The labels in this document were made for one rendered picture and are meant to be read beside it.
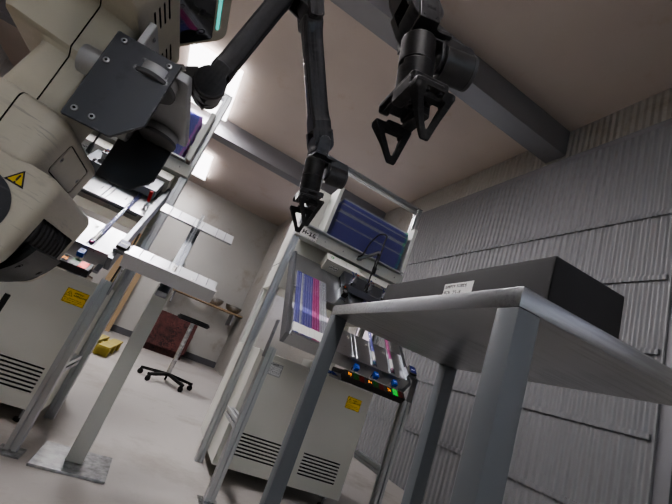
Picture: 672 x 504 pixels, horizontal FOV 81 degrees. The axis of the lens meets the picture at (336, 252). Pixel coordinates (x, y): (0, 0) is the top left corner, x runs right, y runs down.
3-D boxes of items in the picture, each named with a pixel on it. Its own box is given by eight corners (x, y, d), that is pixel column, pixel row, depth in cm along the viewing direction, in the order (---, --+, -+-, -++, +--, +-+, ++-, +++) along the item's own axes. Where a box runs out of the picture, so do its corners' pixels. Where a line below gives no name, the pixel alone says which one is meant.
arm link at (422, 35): (395, 44, 66) (412, 18, 61) (431, 58, 68) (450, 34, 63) (391, 77, 64) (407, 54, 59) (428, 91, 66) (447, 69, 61)
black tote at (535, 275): (375, 319, 114) (387, 284, 117) (422, 341, 119) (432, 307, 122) (543, 318, 62) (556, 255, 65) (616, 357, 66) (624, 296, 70)
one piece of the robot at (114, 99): (26, 93, 53) (110, -16, 59) (75, 166, 78) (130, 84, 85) (144, 152, 57) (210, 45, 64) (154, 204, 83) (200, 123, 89)
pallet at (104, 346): (49, 325, 484) (54, 316, 488) (119, 349, 511) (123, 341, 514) (17, 328, 372) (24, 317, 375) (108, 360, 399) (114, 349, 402)
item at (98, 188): (140, 224, 185) (144, 215, 183) (-15, 153, 166) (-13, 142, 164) (164, 197, 214) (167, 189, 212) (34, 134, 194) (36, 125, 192)
